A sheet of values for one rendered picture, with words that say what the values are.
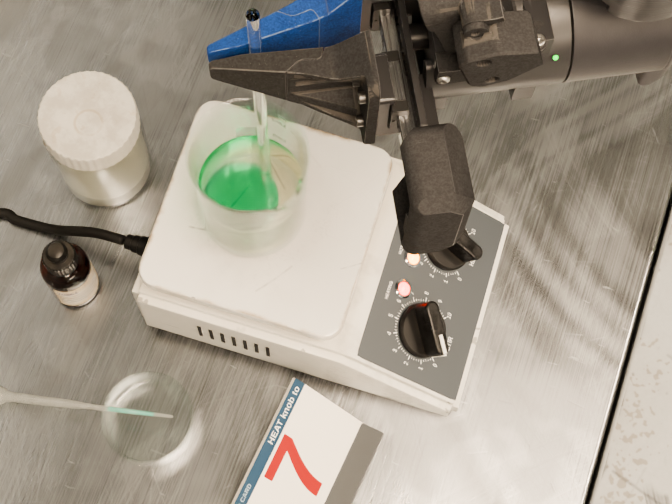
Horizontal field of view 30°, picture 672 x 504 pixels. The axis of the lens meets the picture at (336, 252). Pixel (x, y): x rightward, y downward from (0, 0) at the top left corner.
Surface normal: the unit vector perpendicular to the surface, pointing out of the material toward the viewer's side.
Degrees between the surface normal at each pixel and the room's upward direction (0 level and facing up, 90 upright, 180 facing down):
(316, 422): 40
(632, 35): 51
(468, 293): 30
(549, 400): 0
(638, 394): 0
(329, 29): 90
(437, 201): 45
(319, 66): 11
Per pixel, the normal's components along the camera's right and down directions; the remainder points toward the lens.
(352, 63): -0.69, -0.13
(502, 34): 0.18, -0.29
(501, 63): 0.14, 0.95
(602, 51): 0.14, 0.67
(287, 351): -0.29, 0.90
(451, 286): 0.50, -0.14
